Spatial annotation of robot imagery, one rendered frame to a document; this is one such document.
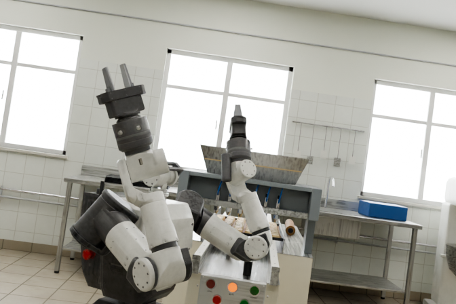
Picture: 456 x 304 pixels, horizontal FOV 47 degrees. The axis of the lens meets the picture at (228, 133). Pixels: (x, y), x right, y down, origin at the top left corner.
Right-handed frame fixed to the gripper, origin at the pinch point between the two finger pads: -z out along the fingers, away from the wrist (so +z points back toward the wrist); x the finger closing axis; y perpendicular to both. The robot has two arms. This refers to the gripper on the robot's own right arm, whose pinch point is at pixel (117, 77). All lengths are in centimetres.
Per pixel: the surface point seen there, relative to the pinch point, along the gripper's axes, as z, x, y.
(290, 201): 71, 112, -89
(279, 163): 51, 110, -88
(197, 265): 68, 31, -48
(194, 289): 77, 29, -51
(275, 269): 76, 52, -31
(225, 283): 76, 37, -42
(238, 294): 81, 40, -39
